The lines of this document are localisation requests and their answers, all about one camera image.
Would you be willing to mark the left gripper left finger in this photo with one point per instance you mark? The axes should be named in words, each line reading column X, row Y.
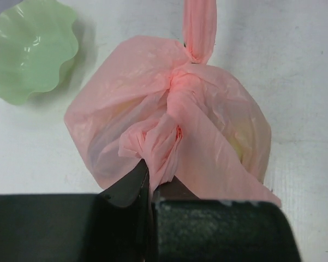
column 109, row 226

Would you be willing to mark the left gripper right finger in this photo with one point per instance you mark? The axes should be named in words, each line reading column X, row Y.
column 187, row 228

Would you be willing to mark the pink plastic bag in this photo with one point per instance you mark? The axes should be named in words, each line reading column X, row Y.
column 158, row 100

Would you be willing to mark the green leaf-shaped plate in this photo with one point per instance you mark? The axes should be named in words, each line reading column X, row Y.
column 37, row 48

